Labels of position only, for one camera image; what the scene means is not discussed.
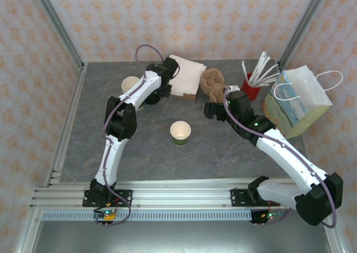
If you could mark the green paper coffee cup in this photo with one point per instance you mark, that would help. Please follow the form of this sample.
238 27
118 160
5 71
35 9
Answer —
128 84
180 130

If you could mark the landscape print paper gift bag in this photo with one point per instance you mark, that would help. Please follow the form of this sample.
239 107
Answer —
306 97

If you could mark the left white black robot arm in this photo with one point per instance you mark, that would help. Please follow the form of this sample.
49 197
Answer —
111 158

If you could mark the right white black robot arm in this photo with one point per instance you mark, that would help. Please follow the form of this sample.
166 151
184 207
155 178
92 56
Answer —
279 191

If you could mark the red plastic cup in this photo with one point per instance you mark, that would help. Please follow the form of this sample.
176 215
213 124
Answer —
252 92

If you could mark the white napkin stack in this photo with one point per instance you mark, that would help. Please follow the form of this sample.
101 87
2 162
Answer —
189 74

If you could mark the brown cardboard napkin box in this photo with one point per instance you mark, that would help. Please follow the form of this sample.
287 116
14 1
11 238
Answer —
189 97

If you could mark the wide aluminium base beam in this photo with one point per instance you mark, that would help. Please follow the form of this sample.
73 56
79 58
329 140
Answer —
181 194

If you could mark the grey metal shelf panel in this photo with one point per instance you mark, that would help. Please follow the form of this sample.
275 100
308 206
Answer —
181 236

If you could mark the aluminium frame post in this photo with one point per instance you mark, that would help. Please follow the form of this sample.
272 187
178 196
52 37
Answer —
57 21
305 21

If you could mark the aluminium frame leg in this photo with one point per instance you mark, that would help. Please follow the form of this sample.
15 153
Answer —
28 230
333 230

